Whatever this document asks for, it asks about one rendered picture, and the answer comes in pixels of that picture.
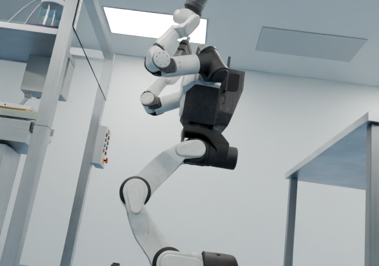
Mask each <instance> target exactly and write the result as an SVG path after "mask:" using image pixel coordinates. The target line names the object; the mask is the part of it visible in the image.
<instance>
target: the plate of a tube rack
mask: <svg viewBox="0 0 379 266"><path fill-rule="evenodd" d="M0 108H7V109H15V110H23V111H25V110H31V111H32V112H36V110H35V109H34V108H33V107H32V106H27V105H19V104H11V103H3V102H0ZM36 113H37V112H36Z"/></svg>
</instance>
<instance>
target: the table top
mask: <svg viewBox="0 0 379 266"><path fill-rule="evenodd" d="M371 124H375V125H379V113H378V112H370V111H368V112H366V114H364V115H363V116H361V117H360V118H358V119H357V120H356V121H355V122H353V123H352V124H351V125H349V126H348V127H346V128H345V129H344V130H342V131H341V132H340V133H339V134H337V135H336V136H334V137H333V138H331V139H330V140H329V141H328V142H326V143H325V144H324V145H322V146H321V147H320V148H318V149H317V150H316V151H314V152H313V153H311V154H310V155H309V156H307V157H306V158H305V159H303V160H302V161H301V162H300V163H298V164H297V165H295V166H294V167H293V168H291V169H290V170H289V171H287V172H286V173H285V179H290V178H296V179H298V181H305V182H310V183H318V184H325V185H333V186H338V187H345V188H354V189H361V190H365V181H366V147H367V127H368V126H369V125H371Z"/></svg>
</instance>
